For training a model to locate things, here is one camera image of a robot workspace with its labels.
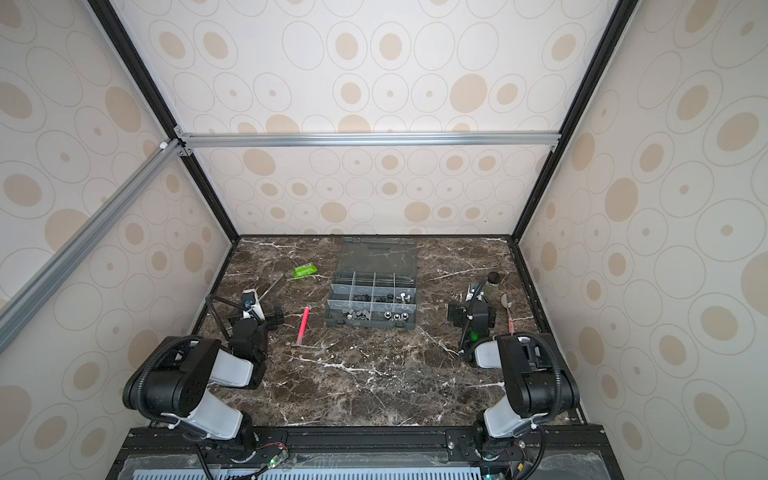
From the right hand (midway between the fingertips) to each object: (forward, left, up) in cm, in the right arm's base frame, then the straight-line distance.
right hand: (473, 300), depth 95 cm
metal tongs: (+7, +67, -1) cm, 67 cm away
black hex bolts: (+4, +36, -3) cm, 36 cm away
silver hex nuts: (-3, +24, -4) cm, 25 cm away
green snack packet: (+16, +58, -4) cm, 60 cm away
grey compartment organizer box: (+7, +32, 0) cm, 33 cm away
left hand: (-1, +64, +7) cm, 64 cm away
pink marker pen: (-5, +54, -4) cm, 54 cm away
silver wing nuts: (-2, +37, -5) cm, 37 cm away
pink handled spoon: (+2, -13, -5) cm, 14 cm away
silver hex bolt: (+4, +22, -3) cm, 23 cm away
